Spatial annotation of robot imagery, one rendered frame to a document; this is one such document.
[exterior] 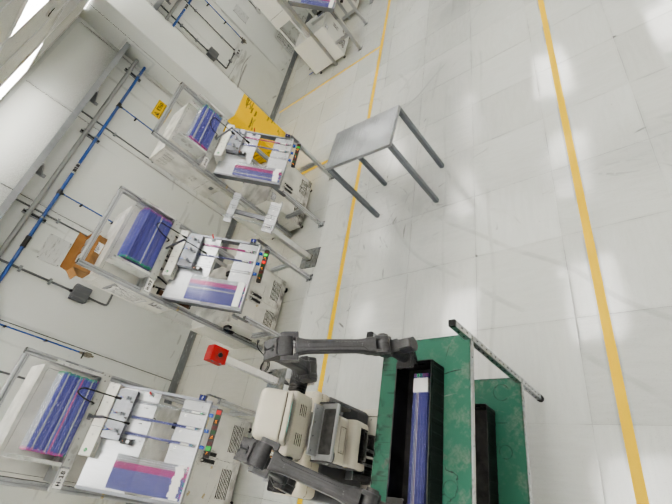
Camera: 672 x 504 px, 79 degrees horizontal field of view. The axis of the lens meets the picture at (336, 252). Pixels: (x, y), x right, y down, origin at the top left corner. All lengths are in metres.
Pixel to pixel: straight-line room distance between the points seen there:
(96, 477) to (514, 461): 2.67
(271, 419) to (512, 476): 1.18
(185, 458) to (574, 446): 2.48
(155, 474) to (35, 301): 2.37
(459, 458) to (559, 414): 1.04
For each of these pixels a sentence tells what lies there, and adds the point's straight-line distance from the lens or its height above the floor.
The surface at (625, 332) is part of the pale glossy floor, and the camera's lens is 2.77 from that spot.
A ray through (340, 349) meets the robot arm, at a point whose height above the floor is 1.43.
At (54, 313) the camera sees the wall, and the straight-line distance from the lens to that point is 5.09.
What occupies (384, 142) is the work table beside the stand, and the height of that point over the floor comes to 0.80.
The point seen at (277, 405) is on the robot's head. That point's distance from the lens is 1.88.
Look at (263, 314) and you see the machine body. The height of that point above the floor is 0.25.
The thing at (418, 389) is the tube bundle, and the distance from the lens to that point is 1.87.
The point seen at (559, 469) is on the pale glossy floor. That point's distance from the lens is 2.66.
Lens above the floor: 2.55
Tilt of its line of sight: 37 degrees down
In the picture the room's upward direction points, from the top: 52 degrees counter-clockwise
